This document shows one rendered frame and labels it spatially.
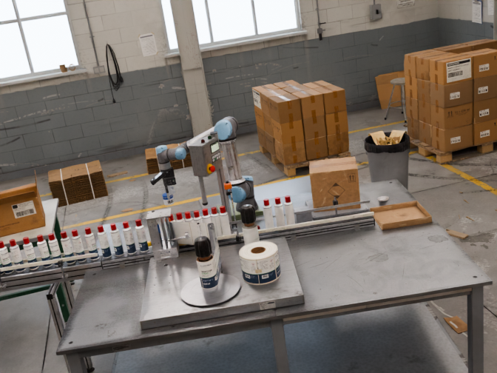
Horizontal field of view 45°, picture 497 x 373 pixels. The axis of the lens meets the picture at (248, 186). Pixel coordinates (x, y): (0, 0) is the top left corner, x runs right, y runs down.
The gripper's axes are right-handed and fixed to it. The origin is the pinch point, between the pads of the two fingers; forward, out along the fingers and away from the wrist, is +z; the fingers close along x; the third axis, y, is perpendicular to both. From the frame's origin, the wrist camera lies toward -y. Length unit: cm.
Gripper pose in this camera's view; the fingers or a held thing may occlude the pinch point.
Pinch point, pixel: (167, 196)
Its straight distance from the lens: 411.7
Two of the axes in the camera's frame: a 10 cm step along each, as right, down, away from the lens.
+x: -2.3, -3.1, 9.2
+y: 9.6, -2.1, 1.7
